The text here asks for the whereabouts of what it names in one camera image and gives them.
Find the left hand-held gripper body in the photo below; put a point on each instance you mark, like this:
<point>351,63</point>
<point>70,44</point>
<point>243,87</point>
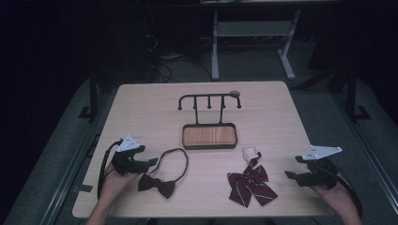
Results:
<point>126,164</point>

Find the person's right hand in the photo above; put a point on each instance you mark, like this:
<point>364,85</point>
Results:
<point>336,200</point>

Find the black metal stand leg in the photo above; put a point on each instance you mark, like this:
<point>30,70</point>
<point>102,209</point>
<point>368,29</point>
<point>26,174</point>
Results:
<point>93,93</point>
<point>351,93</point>

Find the black bow tie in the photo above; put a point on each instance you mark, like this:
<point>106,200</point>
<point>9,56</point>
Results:
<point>156,185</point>

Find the person's left hand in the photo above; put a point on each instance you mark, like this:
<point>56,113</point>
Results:
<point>114,184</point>

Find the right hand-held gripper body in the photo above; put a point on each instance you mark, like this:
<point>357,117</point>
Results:
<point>319,175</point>

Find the dark red striped bow tie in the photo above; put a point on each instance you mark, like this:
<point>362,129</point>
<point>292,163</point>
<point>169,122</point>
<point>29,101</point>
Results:
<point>250,185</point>

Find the black hook rack wooden tray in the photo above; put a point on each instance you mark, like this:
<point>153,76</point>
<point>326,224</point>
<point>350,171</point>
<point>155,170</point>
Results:
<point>209,136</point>

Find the dark tape piece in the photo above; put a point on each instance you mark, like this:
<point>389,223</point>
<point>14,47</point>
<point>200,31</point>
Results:
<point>84,188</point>

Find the white metal stand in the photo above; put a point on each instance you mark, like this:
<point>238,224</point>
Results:
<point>250,28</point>

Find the grey round disc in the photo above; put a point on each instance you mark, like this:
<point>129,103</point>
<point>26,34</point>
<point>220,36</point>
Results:
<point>234,93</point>

